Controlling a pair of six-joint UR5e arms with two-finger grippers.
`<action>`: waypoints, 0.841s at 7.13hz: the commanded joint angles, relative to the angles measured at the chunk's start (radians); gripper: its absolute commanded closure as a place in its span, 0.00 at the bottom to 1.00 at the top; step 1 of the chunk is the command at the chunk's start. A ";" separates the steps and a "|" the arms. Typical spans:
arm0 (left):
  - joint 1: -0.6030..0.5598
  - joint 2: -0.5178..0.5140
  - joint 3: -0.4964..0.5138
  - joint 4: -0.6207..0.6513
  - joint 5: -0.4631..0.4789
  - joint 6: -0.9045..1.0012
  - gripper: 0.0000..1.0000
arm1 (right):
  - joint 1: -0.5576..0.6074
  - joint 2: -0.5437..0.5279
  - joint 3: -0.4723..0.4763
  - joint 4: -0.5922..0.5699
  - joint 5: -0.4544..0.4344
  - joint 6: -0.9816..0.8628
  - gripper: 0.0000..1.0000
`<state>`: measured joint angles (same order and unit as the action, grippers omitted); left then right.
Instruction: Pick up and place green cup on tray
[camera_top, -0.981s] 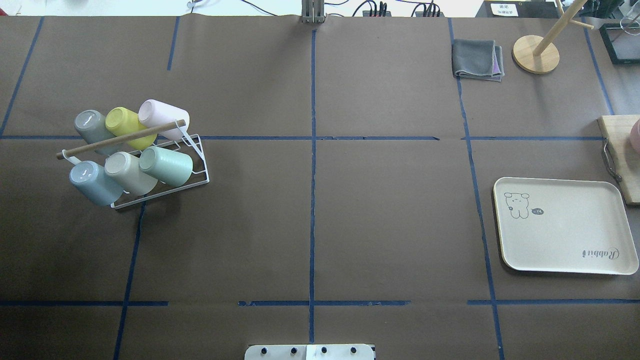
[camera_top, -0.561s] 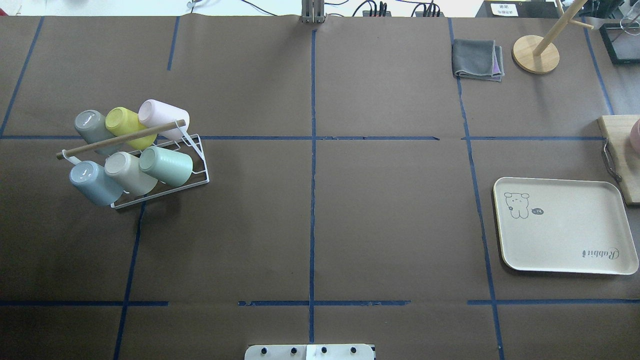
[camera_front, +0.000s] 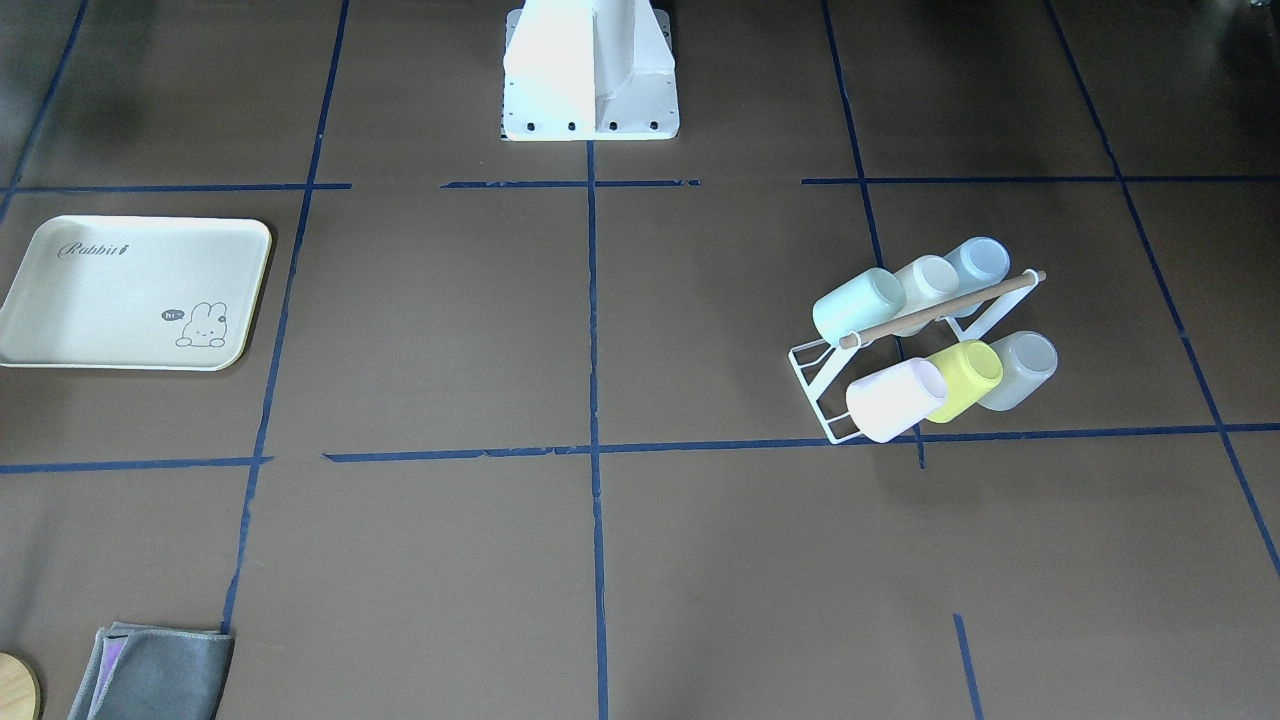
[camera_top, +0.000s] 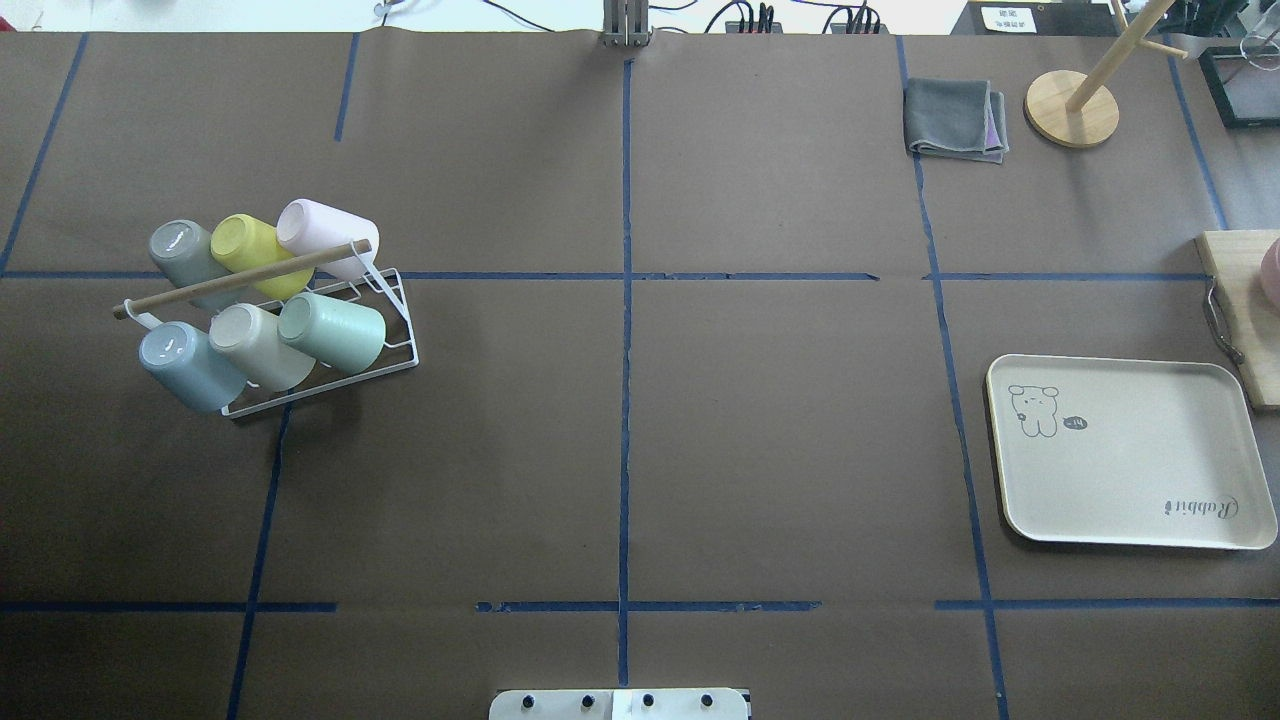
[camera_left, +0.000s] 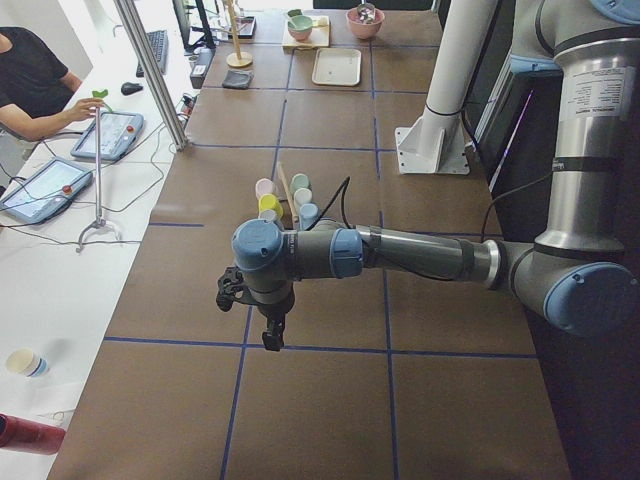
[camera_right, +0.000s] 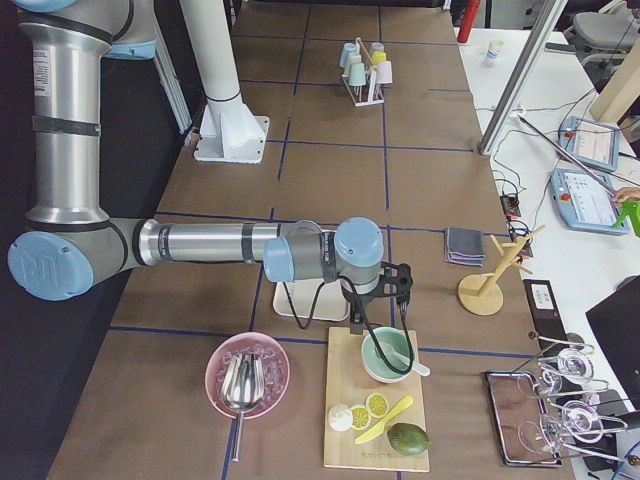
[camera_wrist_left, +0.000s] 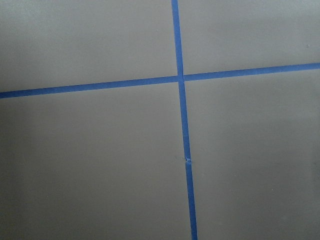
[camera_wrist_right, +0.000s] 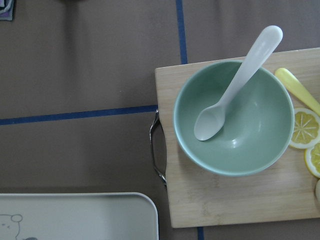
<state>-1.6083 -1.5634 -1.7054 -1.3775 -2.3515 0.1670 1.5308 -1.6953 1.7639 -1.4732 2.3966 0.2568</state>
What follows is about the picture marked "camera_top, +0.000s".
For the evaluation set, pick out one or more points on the folded grey cloth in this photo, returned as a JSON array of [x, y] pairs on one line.
[[955, 118]]

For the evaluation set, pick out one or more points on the aluminium frame post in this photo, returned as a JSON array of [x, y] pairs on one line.
[[625, 23]]

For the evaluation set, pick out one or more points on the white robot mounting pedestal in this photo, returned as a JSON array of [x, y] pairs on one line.
[[622, 703]]

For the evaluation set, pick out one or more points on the black label box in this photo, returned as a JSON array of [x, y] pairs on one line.
[[1045, 18]]

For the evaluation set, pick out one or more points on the white wire cup rack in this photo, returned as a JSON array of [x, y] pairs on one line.
[[381, 290]]

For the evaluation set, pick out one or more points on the mint green cup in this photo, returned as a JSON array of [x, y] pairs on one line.
[[338, 333]]

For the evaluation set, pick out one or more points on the grey cup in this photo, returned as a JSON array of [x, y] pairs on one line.
[[181, 250]]

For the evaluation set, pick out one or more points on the blue cup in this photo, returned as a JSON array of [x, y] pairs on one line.
[[180, 357]]

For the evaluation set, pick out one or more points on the yellow cup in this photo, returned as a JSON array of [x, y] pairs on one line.
[[241, 242]]

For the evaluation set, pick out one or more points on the beige cup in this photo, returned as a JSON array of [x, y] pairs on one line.
[[248, 337]]

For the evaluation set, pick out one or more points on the cream rabbit serving tray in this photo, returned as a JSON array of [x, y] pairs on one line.
[[1124, 451]]

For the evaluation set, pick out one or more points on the pink cup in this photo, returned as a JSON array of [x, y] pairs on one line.
[[306, 226]]

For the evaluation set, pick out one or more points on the wooden mug tree stand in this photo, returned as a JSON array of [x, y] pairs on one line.
[[1076, 110]]

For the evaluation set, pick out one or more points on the black glass tray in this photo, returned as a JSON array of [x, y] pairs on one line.
[[1244, 96]]

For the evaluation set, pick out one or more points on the pink bowl with ice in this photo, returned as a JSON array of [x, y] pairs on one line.
[[1270, 274]]

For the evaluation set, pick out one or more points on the bamboo cutting board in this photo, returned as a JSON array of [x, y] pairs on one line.
[[1243, 323]]

